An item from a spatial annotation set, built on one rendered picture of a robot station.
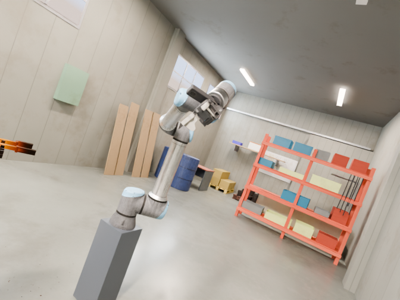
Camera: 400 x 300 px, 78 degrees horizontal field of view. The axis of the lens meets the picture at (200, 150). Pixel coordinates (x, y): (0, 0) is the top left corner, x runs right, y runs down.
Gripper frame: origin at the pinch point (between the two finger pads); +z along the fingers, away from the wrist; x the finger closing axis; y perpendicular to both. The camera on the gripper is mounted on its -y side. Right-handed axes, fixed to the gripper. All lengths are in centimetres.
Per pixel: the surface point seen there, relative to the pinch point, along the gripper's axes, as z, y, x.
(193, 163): -358, 118, 391
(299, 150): -424, 229, 171
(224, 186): -503, 282, 498
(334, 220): -346, 369, 161
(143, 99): -364, -82, 385
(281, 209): -390, 343, 285
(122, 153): -244, -12, 425
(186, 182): -327, 146, 422
